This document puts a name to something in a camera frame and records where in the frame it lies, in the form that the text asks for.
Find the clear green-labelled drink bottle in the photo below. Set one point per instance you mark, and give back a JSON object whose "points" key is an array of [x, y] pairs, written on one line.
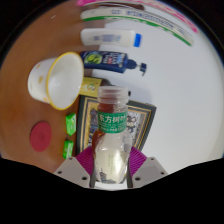
{"points": [[111, 150]]}

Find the brown yellow-labelled pump bottle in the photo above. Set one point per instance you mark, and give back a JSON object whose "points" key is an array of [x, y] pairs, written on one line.
{"points": [[90, 87]]}

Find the dark blue pump bottle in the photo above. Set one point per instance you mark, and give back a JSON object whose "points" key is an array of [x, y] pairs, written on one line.
{"points": [[106, 61]]}

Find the green white shuttlecock tube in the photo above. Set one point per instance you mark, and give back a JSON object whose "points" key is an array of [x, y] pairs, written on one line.
{"points": [[133, 16]]}

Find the flat round red coaster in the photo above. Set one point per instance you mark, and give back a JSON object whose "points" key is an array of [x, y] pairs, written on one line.
{"points": [[40, 136]]}

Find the white blue-capped lotion bottle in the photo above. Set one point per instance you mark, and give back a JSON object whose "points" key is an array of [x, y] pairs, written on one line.
{"points": [[106, 37]]}

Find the framed group picture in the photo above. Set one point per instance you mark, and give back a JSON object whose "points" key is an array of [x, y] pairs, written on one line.
{"points": [[141, 123]]}

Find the pink shuttlecock tube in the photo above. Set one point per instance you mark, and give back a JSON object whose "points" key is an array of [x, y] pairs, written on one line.
{"points": [[166, 11]]}

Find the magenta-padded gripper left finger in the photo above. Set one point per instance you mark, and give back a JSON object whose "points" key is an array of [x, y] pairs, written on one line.
{"points": [[73, 171]]}

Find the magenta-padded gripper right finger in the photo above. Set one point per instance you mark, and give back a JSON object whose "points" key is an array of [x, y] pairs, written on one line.
{"points": [[149, 170]]}

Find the white yellow-rimmed cup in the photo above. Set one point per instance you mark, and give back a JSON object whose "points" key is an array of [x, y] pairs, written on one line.
{"points": [[63, 81]]}

